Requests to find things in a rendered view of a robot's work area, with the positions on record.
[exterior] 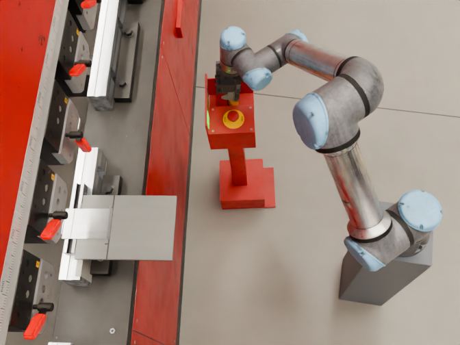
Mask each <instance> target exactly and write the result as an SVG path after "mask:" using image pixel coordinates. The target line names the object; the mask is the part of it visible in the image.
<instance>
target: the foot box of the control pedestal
mask: <svg viewBox="0 0 460 345"><path fill-rule="evenodd" d="M246 171H247V185H246V186H235V185H234V183H233V176H232V172H231V165H230V160H220V204H221V206H222V209H250V208H269V207H276V203H275V190H274V168H273V167H272V168H264V167H263V159H246Z"/></svg>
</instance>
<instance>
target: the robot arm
mask: <svg viewBox="0 0 460 345"><path fill-rule="evenodd" d="M219 45H220V61H216V74H215V83H216V94H226V95H224V96H221V98H222V99H225V100H232V101H234V102H237V101H239V98H240V92H241V82H244V83H246V84H247V85H248V87H249V88H250V89H251V90H253V91H259V90H262V89H264V88H265V87H266V86H267V85H268V84H269V83H270V82H271V81H272V74H271V73H273V72H275V71H276V70H278V69H280V68H281V67H282V66H285V65H286V64H291V65H292V66H295V67H297V68H299V69H301V70H303V71H305V72H308V73H310V74H312V75H315V76H316V77H319V78H321V79H323V80H325V81H327V83H325V84H324V85H323V86H321V87H319V88H318V89H316V90H314V91H313V92H310V93H308V94H306V95H305V97H304V98H302V99H301V100H300V101H298V102H297V103H296V104H295V106H294V109H293V112H292V116H293V121H294V126H295V128H296V131H297V133H298V135H299V136H300V137H301V140H302V141H303V143H304V144H305V145H306V146H307V147H308V148H310V149H313V150H315V151H316V152H317V153H320V154H323V155H324V158H325V161H326V163H327V166H328V167H329V170H330V173H331V176H332V178H333V180H334V183H335V186H336V188H337V191H338V193H339V195H340V198H341V200H342V203H343V205H344V208H345V210H346V213H347V215H348V218H349V221H348V224H347V230H348V233H349V236H347V237H346V238H345V239H344V244H345V246H346V248H347V249H348V251H349V252H350V254H351V255H352V256H353V257H354V258H355V259H356V260H357V261H358V262H359V263H360V264H361V265H362V266H363V267H364V268H365V269H367V270H369V271H371V272H374V271H377V270H378V269H380V268H382V267H383V266H384V267H385V265H386V264H388V263H389V262H390V261H391V260H393V259H394V258H396V257H397V256H401V257H410V256H413V255H416V254H418V253H419V252H420V251H422V250H423V249H424V248H425V246H426V245H427V244H428V242H429V238H430V232H432V230H434V229H436V228H437V227H438V226H439V224H440V222H441V220H442V214H443V212H442V207H441V205H440V203H439V201H438V200H437V199H436V198H435V197H434V196H433V195H432V194H431V193H429V192H426V191H424V190H411V191H408V192H407V193H405V194H403V195H402V196H401V197H400V199H399V201H398V202H397V203H395V204H393V205H392V206H391V207H389V208H388V209H386V210H384V209H381V206H380V204H379V200H378V198H377V196H376V192H375V190H374V187H373V185H372V181H371V179H370V176H369V173H368V170H367V168H366V164H365V162H364V160H363V156H362V154H361V151H360V148H359V145H358V143H357V141H358V139H359V138H360V136H361V131H360V128H359V125H358V122H359V121H361V120H362V119H364V118H365V117H367V116H368V115H370V114H371V113H373V111H375V109H376V108H377V107H378V106H379V103H380V102H381V100H382V97H383V92H384V83H383V78H382V75H381V73H380V71H379V69H378V68H377V67H376V66H375V65H374V64H373V63H372V62H370V61H369V60H367V59H365V58H362V57H359V56H356V55H354V56H350V57H346V56H344V55H341V54H339V53H336V52H333V51H330V50H328V49H325V48H322V47H319V46H317V45H314V44H312V43H309V42H308V40H307V37H306V36H305V34H304V33H302V31H300V30H298V29H295V30H293V31H291V32H289V33H286V34H285V35H283V36H282V37H280V38H279V39H278V40H275V41H274V42H272V43H271V44H269V45H268V46H266V47H264V48H263V49H261V50H259V51H258V52H256V53H254V51H253V50H252V49H251V48H250V47H249V46H248V45H247V43H246V35H245V33H244V31H243V30H242V29H241V28H239V27H236V26H230V27H227V28H225V29H224V30H223V31H222V33H221V35H220V42H219ZM233 93H234V94H233Z"/></svg>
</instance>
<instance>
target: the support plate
mask: <svg viewBox="0 0 460 345"><path fill-rule="evenodd" d="M113 199H114V195H84V197H83V202H82V206H81V208H82V209H109V208H110V207H111V208H112V205H113ZM176 213H177V196H140V195H115V200H114V211H113V216H112V228H111V233H110V244H109V250H108V256H107V259H106V255H107V245H106V244H105V243H108V239H77V243H76V249H75V258H74V259H87V260H132V261H172V260H173V250H174V241H175V223H176Z"/></svg>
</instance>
